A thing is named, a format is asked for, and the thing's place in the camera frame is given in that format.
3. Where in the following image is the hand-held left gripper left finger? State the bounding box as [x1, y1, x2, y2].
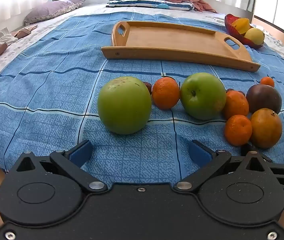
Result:
[8, 139, 109, 193]

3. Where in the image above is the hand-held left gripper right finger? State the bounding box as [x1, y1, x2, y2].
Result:
[173, 139, 273, 193]

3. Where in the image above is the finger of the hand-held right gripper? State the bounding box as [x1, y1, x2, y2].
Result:
[240, 143, 284, 180]

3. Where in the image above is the orange brown round fruit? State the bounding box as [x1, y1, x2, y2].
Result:
[250, 108, 283, 149]

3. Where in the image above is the dark purple fruit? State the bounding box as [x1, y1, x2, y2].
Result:
[245, 84, 282, 115]

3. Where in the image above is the green apple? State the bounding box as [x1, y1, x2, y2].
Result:
[97, 76, 152, 135]
[180, 72, 227, 120]

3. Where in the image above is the small orange tangerine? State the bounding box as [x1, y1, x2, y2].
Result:
[260, 76, 275, 88]

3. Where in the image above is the wooden tray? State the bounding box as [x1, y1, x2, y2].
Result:
[101, 21, 261, 73]

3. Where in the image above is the blue checkered blanket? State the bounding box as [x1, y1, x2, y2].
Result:
[0, 12, 284, 180]

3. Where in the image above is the yellow mango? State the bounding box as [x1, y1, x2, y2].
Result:
[244, 27, 265, 46]

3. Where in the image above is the red glass bowl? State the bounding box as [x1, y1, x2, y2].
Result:
[224, 14, 265, 50]

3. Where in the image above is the yellow starfruit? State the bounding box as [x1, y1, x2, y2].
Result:
[232, 17, 253, 35]

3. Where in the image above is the bed with pale sheet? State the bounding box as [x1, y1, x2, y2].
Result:
[0, 1, 284, 105]

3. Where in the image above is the grey bed headboard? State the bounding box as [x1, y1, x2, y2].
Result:
[202, 0, 255, 18]

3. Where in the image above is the purple pillow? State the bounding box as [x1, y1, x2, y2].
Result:
[23, 0, 86, 26]

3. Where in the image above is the blue white striped pillow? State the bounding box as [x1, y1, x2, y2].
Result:
[106, 0, 195, 12]

